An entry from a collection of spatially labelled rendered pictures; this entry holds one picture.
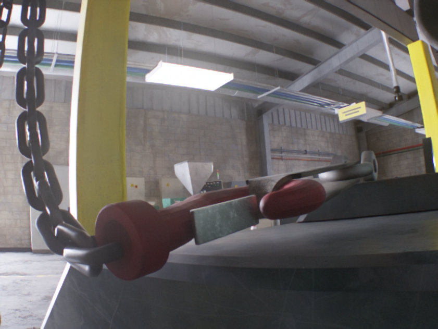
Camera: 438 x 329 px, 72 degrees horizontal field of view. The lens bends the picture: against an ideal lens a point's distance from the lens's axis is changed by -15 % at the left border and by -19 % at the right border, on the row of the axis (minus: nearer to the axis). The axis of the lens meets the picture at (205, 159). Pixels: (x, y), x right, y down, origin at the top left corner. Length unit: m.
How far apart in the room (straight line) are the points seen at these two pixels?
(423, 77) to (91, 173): 1.75
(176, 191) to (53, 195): 9.87
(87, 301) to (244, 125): 11.77
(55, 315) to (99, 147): 0.48
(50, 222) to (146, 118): 10.09
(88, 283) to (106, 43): 0.61
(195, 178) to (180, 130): 2.80
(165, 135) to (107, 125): 9.68
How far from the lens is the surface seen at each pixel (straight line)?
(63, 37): 8.18
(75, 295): 0.20
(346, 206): 0.34
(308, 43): 9.78
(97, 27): 0.76
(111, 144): 0.68
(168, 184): 9.95
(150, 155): 10.05
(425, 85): 2.01
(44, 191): 0.17
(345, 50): 10.02
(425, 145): 0.49
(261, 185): 0.19
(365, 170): 0.33
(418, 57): 2.06
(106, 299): 0.17
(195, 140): 10.76
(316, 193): 0.16
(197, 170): 8.09
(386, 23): 1.83
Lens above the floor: 0.86
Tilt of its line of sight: 9 degrees up
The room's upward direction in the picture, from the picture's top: 3 degrees counter-clockwise
